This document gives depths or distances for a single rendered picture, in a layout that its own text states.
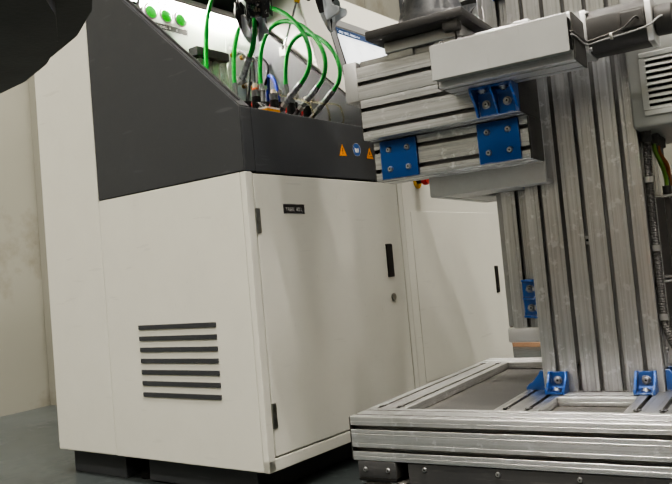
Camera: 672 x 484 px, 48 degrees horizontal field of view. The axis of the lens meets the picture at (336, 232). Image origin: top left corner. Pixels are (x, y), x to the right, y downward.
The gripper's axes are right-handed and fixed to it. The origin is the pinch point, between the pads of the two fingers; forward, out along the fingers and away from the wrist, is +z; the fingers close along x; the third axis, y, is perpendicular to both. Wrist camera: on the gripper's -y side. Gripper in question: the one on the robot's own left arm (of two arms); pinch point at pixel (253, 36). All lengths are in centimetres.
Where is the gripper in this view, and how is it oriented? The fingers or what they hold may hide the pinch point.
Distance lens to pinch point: 218.2
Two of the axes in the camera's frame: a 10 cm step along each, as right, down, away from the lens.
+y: 4.2, 6.0, -6.8
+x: 9.1, -2.9, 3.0
